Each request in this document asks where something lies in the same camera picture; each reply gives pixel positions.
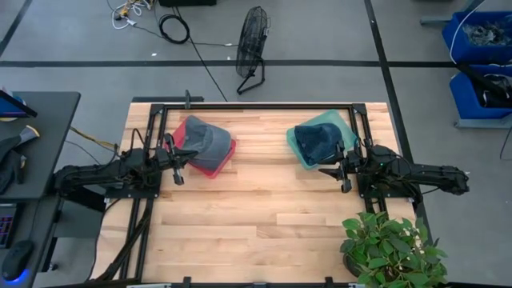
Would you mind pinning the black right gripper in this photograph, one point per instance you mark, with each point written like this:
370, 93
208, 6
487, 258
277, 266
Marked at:
345, 176

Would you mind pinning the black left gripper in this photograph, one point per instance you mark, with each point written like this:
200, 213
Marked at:
172, 160

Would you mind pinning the dark blue baseball cap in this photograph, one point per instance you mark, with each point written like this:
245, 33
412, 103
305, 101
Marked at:
318, 142

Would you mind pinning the grey baseball cap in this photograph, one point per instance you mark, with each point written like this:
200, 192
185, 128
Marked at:
196, 127
216, 151

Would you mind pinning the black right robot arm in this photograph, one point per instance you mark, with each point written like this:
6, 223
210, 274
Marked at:
420, 174

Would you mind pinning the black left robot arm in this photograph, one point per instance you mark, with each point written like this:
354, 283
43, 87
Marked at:
104, 174

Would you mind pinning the red plastic tray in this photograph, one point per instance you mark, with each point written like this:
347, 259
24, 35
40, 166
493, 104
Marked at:
178, 138

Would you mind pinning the teal plastic tray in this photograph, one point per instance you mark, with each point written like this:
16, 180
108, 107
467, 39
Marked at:
344, 124

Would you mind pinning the green potted plant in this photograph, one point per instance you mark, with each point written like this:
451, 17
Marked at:
392, 252

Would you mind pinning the black floor fan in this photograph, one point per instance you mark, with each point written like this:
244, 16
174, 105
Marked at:
251, 42

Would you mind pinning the black side desk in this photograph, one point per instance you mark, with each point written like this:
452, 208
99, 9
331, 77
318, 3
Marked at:
52, 132

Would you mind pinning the blue storage bin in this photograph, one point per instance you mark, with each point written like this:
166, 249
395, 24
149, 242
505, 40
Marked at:
464, 100
460, 48

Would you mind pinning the black keyboard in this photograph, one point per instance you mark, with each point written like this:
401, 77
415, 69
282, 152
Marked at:
5, 226

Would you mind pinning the black computer mouse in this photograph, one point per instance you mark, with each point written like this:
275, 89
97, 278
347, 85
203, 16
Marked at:
17, 260

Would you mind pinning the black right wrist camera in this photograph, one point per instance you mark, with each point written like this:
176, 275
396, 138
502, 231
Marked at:
354, 159

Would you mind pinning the black aluminium table frame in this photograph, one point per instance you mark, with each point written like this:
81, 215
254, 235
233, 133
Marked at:
256, 106

